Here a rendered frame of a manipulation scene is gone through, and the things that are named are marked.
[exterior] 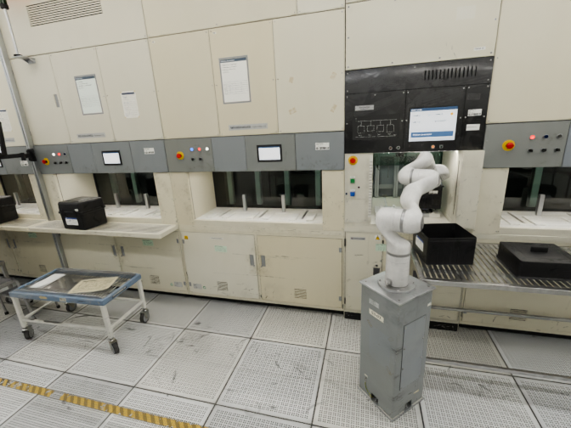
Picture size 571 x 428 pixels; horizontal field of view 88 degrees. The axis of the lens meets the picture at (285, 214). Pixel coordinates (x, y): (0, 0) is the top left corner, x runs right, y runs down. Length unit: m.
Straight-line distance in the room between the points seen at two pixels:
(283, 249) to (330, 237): 0.41
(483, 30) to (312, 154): 1.25
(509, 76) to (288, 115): 1.39
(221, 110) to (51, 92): 1.67
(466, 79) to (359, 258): 1.40
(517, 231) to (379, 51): 1.52
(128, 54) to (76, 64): 0.55
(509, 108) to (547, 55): 0.32
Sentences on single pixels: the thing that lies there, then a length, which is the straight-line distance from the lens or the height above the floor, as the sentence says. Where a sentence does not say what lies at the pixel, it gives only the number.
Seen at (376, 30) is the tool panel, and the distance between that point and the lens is 2.29.
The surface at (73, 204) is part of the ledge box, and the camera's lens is 3.24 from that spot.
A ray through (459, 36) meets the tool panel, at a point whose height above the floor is 2.08.
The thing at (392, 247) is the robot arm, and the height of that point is 0.99.
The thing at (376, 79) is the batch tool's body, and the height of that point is 1.88.
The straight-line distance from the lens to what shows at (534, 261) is 2.07.
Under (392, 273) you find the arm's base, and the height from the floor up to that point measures 0.85.
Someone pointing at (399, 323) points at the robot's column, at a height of 0.64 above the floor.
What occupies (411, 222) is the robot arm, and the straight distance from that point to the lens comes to 1.55.
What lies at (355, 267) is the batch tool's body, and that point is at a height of 0.49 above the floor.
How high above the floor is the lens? 1.62
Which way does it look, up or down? 17 degrees down
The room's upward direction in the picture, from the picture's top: 3 degrees counter-clockwise
